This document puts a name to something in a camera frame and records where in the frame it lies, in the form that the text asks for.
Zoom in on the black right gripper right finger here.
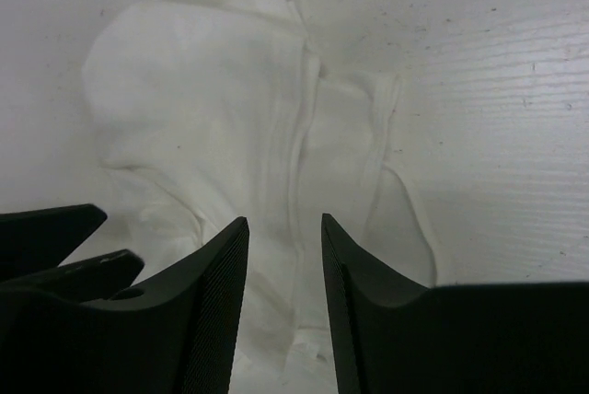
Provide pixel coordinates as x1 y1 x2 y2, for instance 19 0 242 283
321 214 588 393

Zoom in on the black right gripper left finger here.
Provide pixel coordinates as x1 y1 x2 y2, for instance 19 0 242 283
1 217 249 393

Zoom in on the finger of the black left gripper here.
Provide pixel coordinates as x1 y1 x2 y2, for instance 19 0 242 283
1 249 144 300
1 203 108 274

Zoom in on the white tank top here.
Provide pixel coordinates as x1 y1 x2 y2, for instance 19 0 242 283
82 0 448 393

